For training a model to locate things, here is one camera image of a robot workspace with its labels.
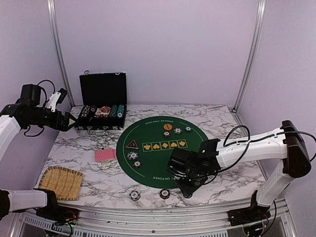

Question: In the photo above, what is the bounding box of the blue chip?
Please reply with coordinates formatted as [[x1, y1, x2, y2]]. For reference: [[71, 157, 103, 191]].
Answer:
[[185, 126, 192, 132]]

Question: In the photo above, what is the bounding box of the right aluminium frame post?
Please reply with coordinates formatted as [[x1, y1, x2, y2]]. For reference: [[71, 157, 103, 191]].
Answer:
[[232, 0, 267, 113]]

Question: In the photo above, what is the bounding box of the aluminium frame post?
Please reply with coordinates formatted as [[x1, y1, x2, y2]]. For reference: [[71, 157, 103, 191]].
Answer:
[[47, 0, 75, 108], [232, 0, 267, 113]]

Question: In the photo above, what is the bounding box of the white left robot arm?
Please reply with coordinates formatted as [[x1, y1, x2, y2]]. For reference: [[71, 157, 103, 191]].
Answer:
[[0, 103, 78, 220]]

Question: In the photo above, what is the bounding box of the red patterned card deck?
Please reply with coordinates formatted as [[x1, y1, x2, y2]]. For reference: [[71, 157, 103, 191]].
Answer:
[[94, 148, 117, 162]]

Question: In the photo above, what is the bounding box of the left aluminium frame post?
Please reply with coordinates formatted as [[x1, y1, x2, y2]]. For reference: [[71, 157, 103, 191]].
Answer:
[[47, 0, 75, 108]]

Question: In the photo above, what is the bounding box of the triangular black red button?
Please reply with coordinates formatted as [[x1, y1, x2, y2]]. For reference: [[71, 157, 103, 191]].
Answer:
[[125, 139, 139, 150]]

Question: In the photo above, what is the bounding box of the black white chip stack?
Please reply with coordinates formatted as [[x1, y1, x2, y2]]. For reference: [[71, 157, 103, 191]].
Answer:
[[129, 191, 140, 201]]

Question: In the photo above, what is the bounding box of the woven bamboo tray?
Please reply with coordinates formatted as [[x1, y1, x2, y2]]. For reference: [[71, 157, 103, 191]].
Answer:
[[38, 166, 84, 200]]

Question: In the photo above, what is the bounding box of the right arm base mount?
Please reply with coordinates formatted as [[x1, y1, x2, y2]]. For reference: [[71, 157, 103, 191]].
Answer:
[[228, 191, 271, 226]]

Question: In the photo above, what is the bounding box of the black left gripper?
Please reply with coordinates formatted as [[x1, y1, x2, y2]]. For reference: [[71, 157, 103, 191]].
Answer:
[[25, 108, 78, 131]]

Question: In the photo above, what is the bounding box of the round green poker mat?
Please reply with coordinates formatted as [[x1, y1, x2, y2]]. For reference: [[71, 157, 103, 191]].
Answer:
[[116, 116, 208, 189]]

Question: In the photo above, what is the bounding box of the striped blue yellow card box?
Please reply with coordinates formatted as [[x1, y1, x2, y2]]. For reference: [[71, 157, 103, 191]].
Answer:
[[100, 146, 115, 166]]

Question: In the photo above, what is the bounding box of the red black chip stack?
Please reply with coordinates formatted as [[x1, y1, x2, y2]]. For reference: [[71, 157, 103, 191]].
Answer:
[[159, 189, 170, 199]]

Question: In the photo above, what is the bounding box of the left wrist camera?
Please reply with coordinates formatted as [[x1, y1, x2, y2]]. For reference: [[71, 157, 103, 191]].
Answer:
[[45, 88, 68, 113]]

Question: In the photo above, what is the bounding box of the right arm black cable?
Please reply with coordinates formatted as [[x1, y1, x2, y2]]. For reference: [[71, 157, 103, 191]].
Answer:
[[217, 124, 316, 171]]

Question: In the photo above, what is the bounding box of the black poker chip case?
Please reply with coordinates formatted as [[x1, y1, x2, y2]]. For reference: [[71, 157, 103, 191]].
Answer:
[[77, 72, 127, 130]]

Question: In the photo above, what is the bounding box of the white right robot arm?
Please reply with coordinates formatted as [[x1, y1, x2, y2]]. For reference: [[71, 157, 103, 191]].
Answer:
[[167, 120, 312, 221]]

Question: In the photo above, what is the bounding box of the aluminium front rail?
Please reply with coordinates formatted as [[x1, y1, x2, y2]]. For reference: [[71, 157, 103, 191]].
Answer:
[[9, 198, 297, 237]]

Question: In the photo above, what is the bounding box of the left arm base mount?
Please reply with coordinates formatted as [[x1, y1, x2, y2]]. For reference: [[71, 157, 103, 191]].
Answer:
[[36, 189, 79, 223]]

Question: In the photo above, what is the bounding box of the orange dealer button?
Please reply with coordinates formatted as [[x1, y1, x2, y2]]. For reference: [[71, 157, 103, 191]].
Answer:
[[163, 123, 172, 131]]

